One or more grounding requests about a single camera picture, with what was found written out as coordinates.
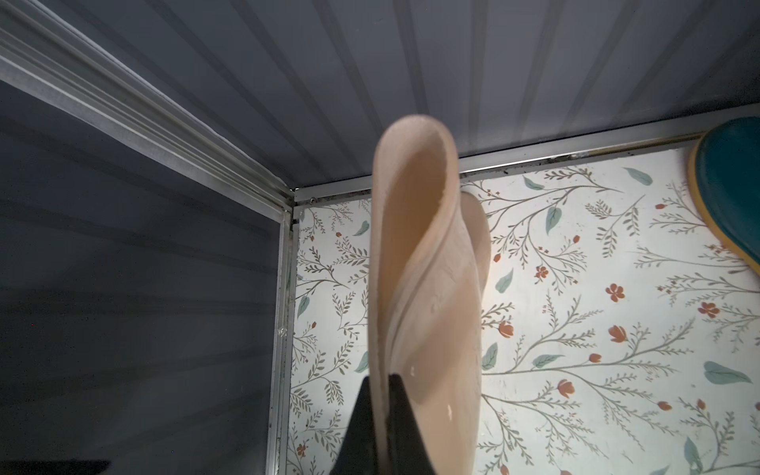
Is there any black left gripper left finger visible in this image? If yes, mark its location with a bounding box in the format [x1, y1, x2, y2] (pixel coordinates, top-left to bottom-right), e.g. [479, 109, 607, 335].
[330, 377, 377, 475]

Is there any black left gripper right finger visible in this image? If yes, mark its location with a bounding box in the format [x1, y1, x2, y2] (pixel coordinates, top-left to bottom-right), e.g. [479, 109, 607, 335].
[387, 374, 435, 475]

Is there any beige rain boot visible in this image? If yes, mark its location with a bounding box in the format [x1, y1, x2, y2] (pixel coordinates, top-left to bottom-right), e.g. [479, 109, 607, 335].
[367, 115, 491, 474]

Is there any dark teal boot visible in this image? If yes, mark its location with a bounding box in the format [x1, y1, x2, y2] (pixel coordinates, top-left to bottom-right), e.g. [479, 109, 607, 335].
[687, 117, 759, 273]

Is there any floral floor mat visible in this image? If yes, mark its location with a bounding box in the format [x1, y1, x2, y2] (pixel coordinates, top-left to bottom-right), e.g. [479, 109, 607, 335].
[441, 147, 759, 474]

